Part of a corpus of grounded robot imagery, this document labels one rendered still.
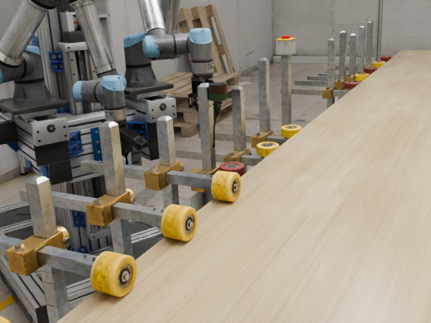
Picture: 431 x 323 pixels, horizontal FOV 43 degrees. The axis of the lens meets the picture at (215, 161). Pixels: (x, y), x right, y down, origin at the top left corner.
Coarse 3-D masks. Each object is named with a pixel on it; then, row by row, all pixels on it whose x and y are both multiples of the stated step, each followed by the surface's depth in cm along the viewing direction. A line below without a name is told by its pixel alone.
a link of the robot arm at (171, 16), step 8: (160, 0) 224; (168, 0) 220; (176, 0) 221; (168, 8) 224; (176, 8) 225; (168, 16) 227; (176, 16) 228; (168, 24) 230; (176, 24) 232; (168, 32) 234; (176, 32) 237; (160, 56) 242; (168, 56) 244; (176, 56) 245
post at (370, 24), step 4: (368, 24) 383; (372, 24) 382; (368, 28) 384; (372, 28) 383; (368, 32) 385; (372, 32) 385; (368, 36) 386; (372, 36) 386; (368, 40) 386; (372, 40) 388; (368, 44) 387; (372, 44) 389; (368, 48) 388; (368, 52) 389; (368, 56) 390; (368, 60) 391; (368, 64) 392
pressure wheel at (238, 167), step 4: (224, 164) 175; (228, 164) 176; (232, 164) 173; (236, 164) 175; (240, 164) 174; (220, 168) 173; (224, 168) 171; (228, 168) 171; (232, 168) 171; (236, 168) 171; (240, 168) 171; (240, 172) 171; (240, 176) 171
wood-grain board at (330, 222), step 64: (384, 64) 354; (320, 128) 213; (384, 128) 208; (256, 192) 152; (320, 192) 150; (384, 192) 147; (192, 256) 118; (256, 256) 117; (320, 256) 116; (384, 256) 114; (64, 320) 98; (128, 320) 97; (192, 320) 96; (256, 320) 95; (320, 320) 94; (384, 320) 93
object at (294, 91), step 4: (280, 88) 317; (292, 88) 315; (296, 88) 314; (300, 88) 313; (304, 88) 313; (308, 88) 312; (280, 92) 318; (292, 92) 314; (296, 92) 313; (300, 92) 312; (304, 92) 311; (308, 92) 310; (312, 92) 309; (316, 92) 308; (320, 92) 307; (336, 92) 303; (340, 92) 302; (344, 92) 300
